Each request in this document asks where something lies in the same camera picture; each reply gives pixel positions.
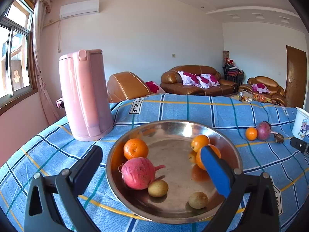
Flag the pink curtain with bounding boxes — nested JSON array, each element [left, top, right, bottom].
[[31, 0, 59, 126]]

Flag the pink electric kettle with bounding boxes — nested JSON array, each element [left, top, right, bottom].
[[59, 49, 114, 142]]

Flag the wooden coffee table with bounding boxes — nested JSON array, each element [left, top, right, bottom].
[[227, 92, 273, 103]]

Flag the brown wooden door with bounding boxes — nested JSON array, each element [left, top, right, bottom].
[[285, 45, 307, 108]]

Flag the large orange mandarin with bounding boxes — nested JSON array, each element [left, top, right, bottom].
[[196, 144, 222, 171], [123, 138, 149, 160]]

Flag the stainless steel bowl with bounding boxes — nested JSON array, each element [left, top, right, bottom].
[[106, 119, 244, 223]]

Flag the brown leather three-seat sofa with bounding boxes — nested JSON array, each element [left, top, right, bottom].
[[160, 65, 238, 96]]

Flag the blue plaid cloth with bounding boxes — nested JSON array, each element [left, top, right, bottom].
[[0, 94, 309, 232]]

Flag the stacked dark chairs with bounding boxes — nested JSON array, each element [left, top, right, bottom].
[[222, 64, 245, 85]]

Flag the white pillow with red flowers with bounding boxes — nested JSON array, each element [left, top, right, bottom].
[[196, 74, 221, 89], [178, 71, 201, 86]]

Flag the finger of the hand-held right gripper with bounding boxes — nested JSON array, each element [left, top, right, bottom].
[[290, 137, 309, 156]]

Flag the tan leather armchair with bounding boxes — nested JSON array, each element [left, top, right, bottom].
[[107, 72, 167, 103]]

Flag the purple round radish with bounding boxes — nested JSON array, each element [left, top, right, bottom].
[[256, 121, 278, 141]]

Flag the wooden framed window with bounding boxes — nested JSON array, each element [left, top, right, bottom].
[[0, 0, 39, 116]]

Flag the white cartoon print mug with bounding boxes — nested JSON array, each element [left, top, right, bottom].
[[292, 107, 309, 141]]

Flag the white wall air conditioner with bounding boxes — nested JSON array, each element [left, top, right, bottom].
[[59, 0, 100, 20]]

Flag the pink round radish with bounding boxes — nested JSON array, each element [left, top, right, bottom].
[[119, 157, 166, 190]]

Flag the pink pillow with red flower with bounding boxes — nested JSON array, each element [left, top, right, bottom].
[[145, 81, 166, 95]]

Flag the small orange mandarin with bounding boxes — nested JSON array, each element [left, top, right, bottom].
[[191, 135, 211, 152], [245, 127, 258, 141]]

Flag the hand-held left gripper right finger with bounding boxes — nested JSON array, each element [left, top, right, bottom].
[[200, 144, 280, 232]]

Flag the pile of snacks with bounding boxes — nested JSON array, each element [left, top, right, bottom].
[[238, 92, 272, 103]]

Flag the small white red flower pillow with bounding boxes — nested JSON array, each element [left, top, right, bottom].
[[251, 83, 270, 94]]

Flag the small olive yellow citrus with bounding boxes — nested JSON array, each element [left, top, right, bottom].
[[188, 191, 209, 209]]

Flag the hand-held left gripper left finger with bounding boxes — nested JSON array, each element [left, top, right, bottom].
[[24, 145, 104, 232]]

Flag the brown leather armchair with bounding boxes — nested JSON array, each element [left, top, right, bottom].
[[239, 76, 286, 106]]

